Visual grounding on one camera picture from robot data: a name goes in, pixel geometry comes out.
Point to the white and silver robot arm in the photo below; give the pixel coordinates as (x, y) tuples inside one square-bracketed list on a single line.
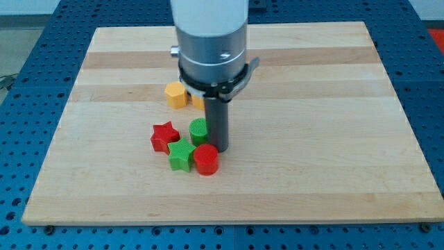
[(211, 38)]

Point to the light wooden board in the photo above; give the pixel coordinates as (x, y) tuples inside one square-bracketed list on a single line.
[(318, 136)]

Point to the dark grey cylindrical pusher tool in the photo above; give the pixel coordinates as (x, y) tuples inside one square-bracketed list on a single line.
[(216, 116)]

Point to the green cylinder block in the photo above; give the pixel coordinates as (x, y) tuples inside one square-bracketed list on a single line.
[(198, 131)]

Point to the yellow block behind tool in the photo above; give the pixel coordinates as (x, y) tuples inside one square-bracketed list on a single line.
[(198, 102)]

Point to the red cylinder block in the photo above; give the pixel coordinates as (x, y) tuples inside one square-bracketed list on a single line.
[(206, 158)]

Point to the green star block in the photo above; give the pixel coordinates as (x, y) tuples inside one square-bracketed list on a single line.
[(181, 155)]

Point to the yellow hexagon block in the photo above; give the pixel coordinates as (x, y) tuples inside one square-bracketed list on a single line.
[(176, 95)]

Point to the red star block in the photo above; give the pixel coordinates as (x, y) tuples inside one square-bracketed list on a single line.
[(163, 134)]

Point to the blue perforated table plate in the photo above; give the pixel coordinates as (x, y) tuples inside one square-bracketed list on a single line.
[(33, 106)]

